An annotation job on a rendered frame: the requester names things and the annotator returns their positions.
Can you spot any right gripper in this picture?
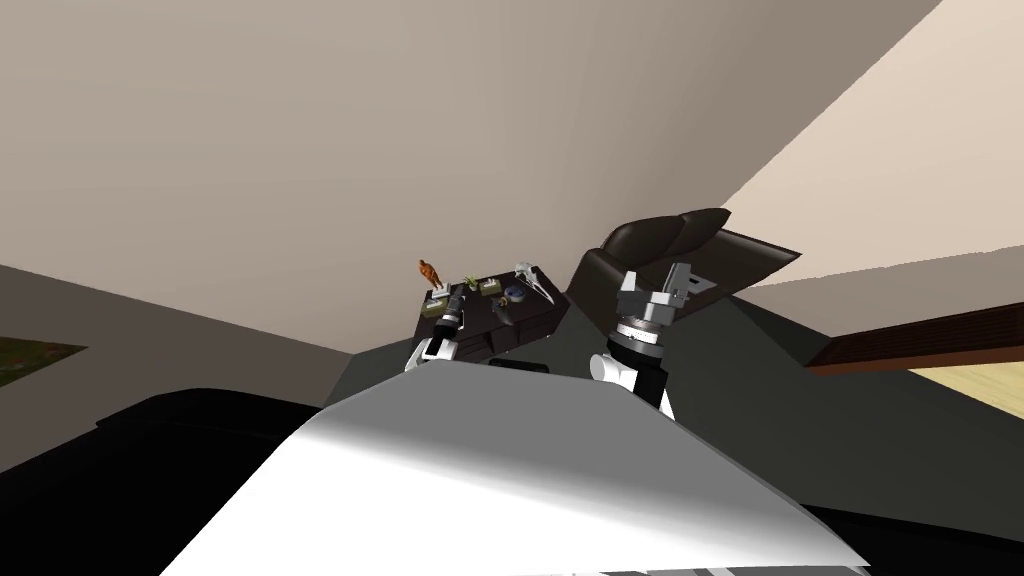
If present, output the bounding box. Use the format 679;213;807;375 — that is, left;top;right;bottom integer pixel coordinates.
614;261;695;330

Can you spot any dark wooden sideboard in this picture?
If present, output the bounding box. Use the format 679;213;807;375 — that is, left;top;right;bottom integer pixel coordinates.
411;258;572;366

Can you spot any dark brown sofa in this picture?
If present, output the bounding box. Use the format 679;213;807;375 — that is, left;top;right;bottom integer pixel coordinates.
563;207;803;355

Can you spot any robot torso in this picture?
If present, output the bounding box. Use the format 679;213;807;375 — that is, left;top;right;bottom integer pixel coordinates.
159;359;873;576

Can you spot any green wall picture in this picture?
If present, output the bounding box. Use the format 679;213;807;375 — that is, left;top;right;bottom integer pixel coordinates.
0;335;90;390

